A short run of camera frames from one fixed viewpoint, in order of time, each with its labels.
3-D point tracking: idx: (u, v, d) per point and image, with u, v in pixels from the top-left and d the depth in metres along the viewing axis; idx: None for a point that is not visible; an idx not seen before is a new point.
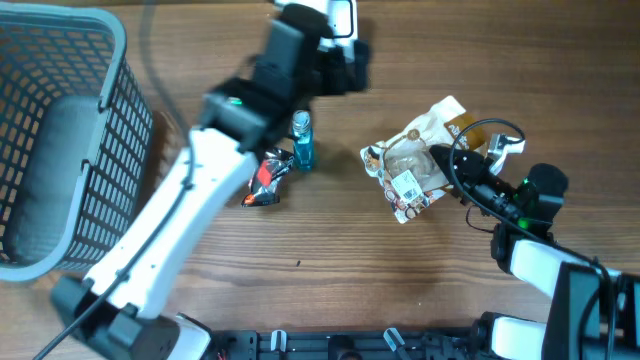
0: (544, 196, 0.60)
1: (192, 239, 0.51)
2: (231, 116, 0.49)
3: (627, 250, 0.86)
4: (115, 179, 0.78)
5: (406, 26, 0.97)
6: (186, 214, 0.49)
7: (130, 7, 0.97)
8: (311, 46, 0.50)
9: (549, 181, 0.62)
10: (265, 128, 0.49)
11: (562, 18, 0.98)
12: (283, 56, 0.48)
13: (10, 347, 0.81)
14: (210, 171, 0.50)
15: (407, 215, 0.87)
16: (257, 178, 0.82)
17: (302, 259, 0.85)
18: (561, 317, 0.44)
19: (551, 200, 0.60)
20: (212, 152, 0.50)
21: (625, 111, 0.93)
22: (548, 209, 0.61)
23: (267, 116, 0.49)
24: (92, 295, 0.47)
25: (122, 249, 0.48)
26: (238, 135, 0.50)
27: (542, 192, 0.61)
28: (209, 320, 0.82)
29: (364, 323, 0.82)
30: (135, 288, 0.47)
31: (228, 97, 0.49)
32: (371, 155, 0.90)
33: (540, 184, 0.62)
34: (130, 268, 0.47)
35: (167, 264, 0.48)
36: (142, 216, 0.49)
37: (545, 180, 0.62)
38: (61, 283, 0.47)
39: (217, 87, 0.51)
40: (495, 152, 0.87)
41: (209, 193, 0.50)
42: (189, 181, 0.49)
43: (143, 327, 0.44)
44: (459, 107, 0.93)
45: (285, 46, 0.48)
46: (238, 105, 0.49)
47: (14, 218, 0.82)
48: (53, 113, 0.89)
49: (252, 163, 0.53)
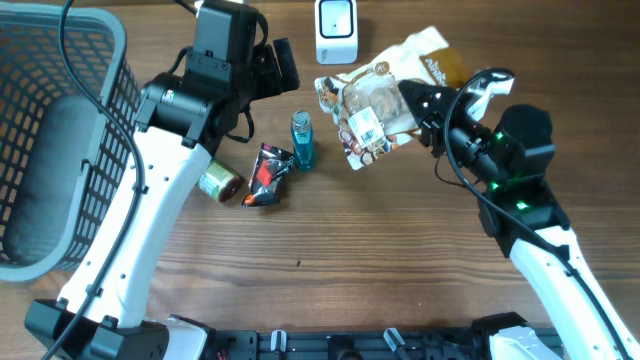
0: (530, 152, 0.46)
1: (159, 242, 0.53)
2: (169, 107, 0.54)
3: (629, 250, 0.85)
4: (115, 179, 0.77)
5: (406, 25, 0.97)
6: (147, 221, 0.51)
7: (131, 8, 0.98)
8: (241, 33, 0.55)
9: (530, 127, 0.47)
10: (209, 113, 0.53)
11: (562, 17, 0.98)
12: (215, 44, 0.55)
13: (10, 347, 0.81)
14: (158, 171, 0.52)
15: (361, 161, 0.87)
16: (257, 178, 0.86)
17: (302, 259, 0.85)
18: None
19: (541, 151, 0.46)
20: (160, 153, 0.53)
21: (625, 110, 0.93)
22: (540, 162, 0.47)
23: (208, 103, 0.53)
24: (68, 314, 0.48)
25: (89, 265, 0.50)
26: (182, 125, 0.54)
27: (525, 147, 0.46)
28: (209, 320, 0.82)
29: (364, 323, 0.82)
30: (109, 300, 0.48)
31: (166, 91, 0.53)
32: (329, 88, 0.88)
33: (521, 137, 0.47)
34: (101, 282, 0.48)
35: (137, 270, 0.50)
36: (103, 229, 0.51)
37: (526, 128, 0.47)
38: (33, 309, 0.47)
39: (155, 82, 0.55)
40: (478, 91, 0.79)
41: (163, 192, 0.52)
42: (141, 185, 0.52)
43: (126, 336, 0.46)
44: (439, 41, 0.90)
45: (218, 31, 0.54)
46: (175, 96, 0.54)
47: (14, 218, 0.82)
48: (54, 114, 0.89)
49: (205, 156, 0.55)
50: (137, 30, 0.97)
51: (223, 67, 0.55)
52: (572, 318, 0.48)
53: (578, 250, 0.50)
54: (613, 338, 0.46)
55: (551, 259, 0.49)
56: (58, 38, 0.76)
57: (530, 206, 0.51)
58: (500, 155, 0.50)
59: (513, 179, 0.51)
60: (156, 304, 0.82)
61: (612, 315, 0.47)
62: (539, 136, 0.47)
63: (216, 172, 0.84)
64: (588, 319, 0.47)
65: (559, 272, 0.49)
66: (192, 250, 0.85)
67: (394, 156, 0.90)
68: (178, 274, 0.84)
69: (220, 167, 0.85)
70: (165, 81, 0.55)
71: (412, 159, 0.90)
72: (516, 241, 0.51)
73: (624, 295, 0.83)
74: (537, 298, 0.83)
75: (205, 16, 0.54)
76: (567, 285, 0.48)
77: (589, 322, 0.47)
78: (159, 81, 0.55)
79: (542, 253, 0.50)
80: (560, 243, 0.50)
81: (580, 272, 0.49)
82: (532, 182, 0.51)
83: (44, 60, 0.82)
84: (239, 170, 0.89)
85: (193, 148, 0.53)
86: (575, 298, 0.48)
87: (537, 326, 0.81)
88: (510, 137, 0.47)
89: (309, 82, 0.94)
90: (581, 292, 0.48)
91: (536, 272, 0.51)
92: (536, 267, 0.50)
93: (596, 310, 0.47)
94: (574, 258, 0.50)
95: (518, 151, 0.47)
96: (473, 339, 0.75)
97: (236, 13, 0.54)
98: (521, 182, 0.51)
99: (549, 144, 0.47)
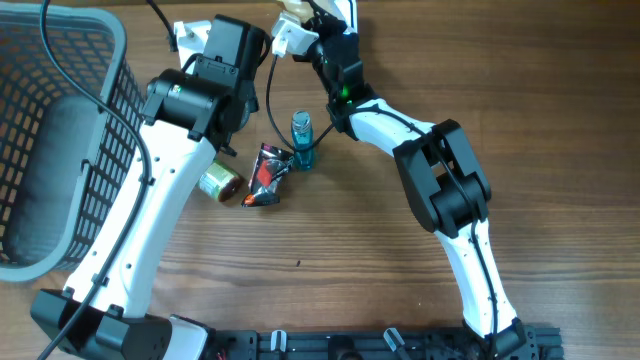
0: (346, 69, 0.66)
1: (164, 233, 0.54)
2: (175, 103, 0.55)
3: (629, 250, 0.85)
4: (116, 179, 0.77)
5: (406, 26, 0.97)
6: (153, 213, 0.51)
7: (131, 8, 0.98)
8: (250, 42, 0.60)
9: (344, 53, 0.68)
10: (214, 109, 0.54)
11: (561, 19, 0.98)
12: (224, 50, 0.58)
13: (10, 347, 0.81)
14: (165, 163, 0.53)
15: None
16: (257, 178, 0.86)
17: (302, 259, 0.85)
18: (414, 191, 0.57)
19: (354, 66, 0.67)
20: (167, 145, 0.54)
21: (625, 111, 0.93)
22: (357, 73, 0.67)
23: (214, 99, 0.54)
24: (73, 304, 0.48)
25: (94, 255, 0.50)
26: (189, 121, 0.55)
27: (342, 65, 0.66)
28: (209, 320, 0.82)
29: (364, 323, 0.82)
30: (115, 290, 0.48)
31: (173, 85, 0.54)
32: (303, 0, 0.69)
33: (338, 60, 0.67)
34: (107, 273, 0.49)
35: (143, 261, 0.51)
36: (110, 221, 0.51)
37: (341, 54, 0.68)
38: (40, 298, 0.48)
39: (164, 77, 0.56)
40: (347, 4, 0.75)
41: (169, 183, 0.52)
42: (148, 177, 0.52)
43: (131, 326, 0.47)
44: None
45: (229, 39, 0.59)
46: (181, 92, 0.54)
47: (14, 218, 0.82)
48: (53, 114, 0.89)
49: (210, 151, 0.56)
50: (138, 30, 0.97)
51: (231, 71, 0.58)
52: (385, 131, 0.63)
53: (385, 103, 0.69)
54: (404, 125, 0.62)
55: (368, 113, 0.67)
56: (58, 38, 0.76)
57: (355, 100, 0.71)
58: (331, 73, 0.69)
59: (343, 89, 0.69)
60: (156, 304, 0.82)
61: (405, 117, 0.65)
62: (351, 58, 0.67)
63: (216, 172, 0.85)
64: (390, 126, 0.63)
65: (372, 115, 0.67)
66: (192, 250, 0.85)
67: None
68: (178, 274, 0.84)
69: (221, 167, 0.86)
70: (172, 76, 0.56)
71: None
72: (352, 118, 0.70)
73: (624, 296, 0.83)
74: (538, 298, 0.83)
75: (218, 26, 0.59)
76: (378, 119, 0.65)
77: (391, 129, 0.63)
78: (166, 76, 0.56)
79: (360, 113, 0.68)
80: (372, 104, 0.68)
81: (388, 111, 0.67)
82: (357, 88, 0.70)
83: (44, 60, 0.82)
84: (240, 170, 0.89)
85: (198, 142, 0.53)
86: (382, 122, 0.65)
87: (537, 327, 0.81)
88: (331, 60, 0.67)
89: (310, 81, 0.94)
90: (386, 117, 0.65)
91: (366, 126, 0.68)
92: (362, 122, 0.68)
93: (396, 121, 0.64)
94: (382, 105, 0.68)
95: (340, 71, 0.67)
96: (472, 349, 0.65)
97: (246, 25, 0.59)
98: (352, 89, 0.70)
99: (359, 61, 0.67)
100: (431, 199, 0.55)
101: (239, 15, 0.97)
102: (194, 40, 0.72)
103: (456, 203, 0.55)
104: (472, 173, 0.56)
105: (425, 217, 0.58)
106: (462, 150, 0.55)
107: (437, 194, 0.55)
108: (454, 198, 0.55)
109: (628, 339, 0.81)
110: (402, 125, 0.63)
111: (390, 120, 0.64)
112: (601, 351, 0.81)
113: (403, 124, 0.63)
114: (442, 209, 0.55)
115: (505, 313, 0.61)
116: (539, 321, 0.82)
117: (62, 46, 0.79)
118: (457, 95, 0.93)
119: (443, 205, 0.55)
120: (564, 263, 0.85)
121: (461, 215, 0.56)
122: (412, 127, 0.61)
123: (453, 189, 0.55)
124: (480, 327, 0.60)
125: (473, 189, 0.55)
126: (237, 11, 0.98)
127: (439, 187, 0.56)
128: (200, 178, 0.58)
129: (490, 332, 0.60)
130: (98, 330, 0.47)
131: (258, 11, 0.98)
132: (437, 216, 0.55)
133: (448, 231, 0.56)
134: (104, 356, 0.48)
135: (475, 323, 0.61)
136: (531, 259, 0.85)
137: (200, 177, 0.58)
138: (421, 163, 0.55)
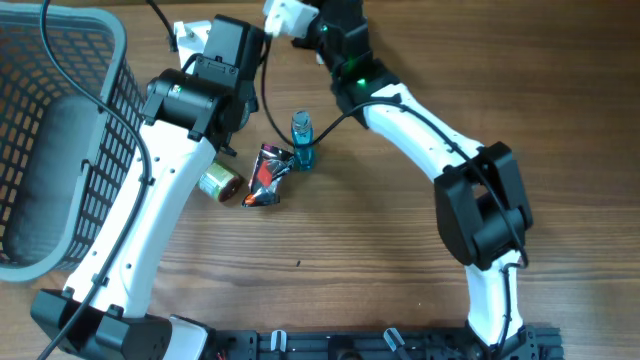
0: (350, 33, 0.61)
1: (165, 233, 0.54)
2: (175, 103, 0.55)
3: (629, 251, 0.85)
4: (116, 179, 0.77)
5: (406, 26, 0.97)
6: (152, 213, 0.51)
7: (131, 8, 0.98)
8: (250, 41, 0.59)
9: (346, 17, 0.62)
10: (215, 109, 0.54)
11: (560, 19, 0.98)
12: (224, 50, 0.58)
13: (10, 347, 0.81)
14: (165, 163, 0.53)
15: None
16: (257, 178, 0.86)
17: (302, 259, 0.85)
18: (453, 224, 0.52)
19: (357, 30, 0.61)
20: (168, 145, 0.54)
21: (625, 111, 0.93)
22: (361, 40, 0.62)
23: (214, 98, 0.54)
24: (73, 304, 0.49)
25: (94, 255, 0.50)
26: (191, 121, 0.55)
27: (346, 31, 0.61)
28: (209, 320, 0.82)
29: (364, 323, 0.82)
30: (116, 290, 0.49)
31: (173, 85, 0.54)
32: None
33: (338, 25, 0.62)
34: (107, 272, 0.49)
35: (143, 261, 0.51)
36: (110, 220, 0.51)
37: (341, 19, 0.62)
38: (40, 298, 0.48)
39: (164, 77, 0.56)
40: None
41: (170, 183, 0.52)
42: (148, 177, 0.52)
43: (131, 325, 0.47)
44: None
45: (229, 40, 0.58)
46: (182, 93, 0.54)
47: (14, 218, 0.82)
48: (53, 114, 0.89)
49: (210, 151, 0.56)
50: (137, 30, 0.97)
51: (232, 71, 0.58)
52: (422, 145, 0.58)
53: (408, 94, 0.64)
54: (443, 140, 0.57)
55: (389, 108, 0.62)
56: (58, 38, 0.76)
57: (368, 82, 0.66)
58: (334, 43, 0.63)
59: (347, 61, 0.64)
60: (156, 304, 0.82)
61: (440, 125, 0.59)
62: (355, 22, 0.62)
63: (216, 172, 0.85)
64: (426, 138, 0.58)
65: (398, 112, 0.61)
66: (192, 250, 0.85)
67: (394, 156, 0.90)
68: (178, 274, 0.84)
69: (220, 167, 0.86)
70: (172, 76, 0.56)
71: (411, 160, 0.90)
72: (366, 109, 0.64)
73: (623, 295, 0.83)
74: (538, 298, 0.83)
75: (218, 26, 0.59)
76: (406, 125, 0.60)
77: (419, 133, 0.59)
78: (166, 76, 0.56)
79: (380, 106, 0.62)
80: (392, 94, 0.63)
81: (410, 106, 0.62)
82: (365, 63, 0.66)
83: (44, 60, 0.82)
84: (239, 170, 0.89)
85: (198, 142, 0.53)
86: (411, 124, 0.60)
87: (537, 327, 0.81)
88: (331, 25, 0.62)
89: (309, 82, 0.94)
90: (412, 116, 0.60)
91: (386, 125, 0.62)
92: (379, 115, 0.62)
93: (431, 131, 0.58)
94: (404, 99, 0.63)
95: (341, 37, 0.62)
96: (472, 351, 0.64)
97: (246, 25, 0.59)
98: (357, 64, 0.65)
99: (363, 24, 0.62)
100: (473, 235, 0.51)
101: (239, 15, 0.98)
102: (194, 40, 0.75)
103: (497, 238, 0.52)
104: (516, 204, 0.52)
105: (459, 249, 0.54)
106: (509, 179, 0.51)
107: (479, 227, 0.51)
108: (497, 233, 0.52)
109: (628, 339, 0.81)
110: (440, 140, 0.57)
111: (422, 127, 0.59)
112: (600, 351, 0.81)
113: (438, 137, 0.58)
114: (483, 245, 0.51)
115: (514, 323, 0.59)
116: (539, 320, 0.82)
117: (62, 46, 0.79)
118: (457, 95, 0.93)
119: (484, 241, 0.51)
120: (564, 263, 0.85)
121: (500, 246, 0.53)
122: (454, 150, 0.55)
123: (495, 224, 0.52)
124: (487, 336, 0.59)
125: (514, 220, 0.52)
126: (236, 11, 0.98)
127: (482, 221, 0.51)
128: (200, 177, 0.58)
129: (497, 341, 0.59)
130: (98, 329, 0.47)
131: (257, 11, 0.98)
132: (476, 251, 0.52)
133: (483, 264, 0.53)
134: (104, 355, 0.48)
135: (482, 330, 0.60)
136: (531, 259, 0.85)
137: (200, 177, 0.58)
138: (466, 196, 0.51)
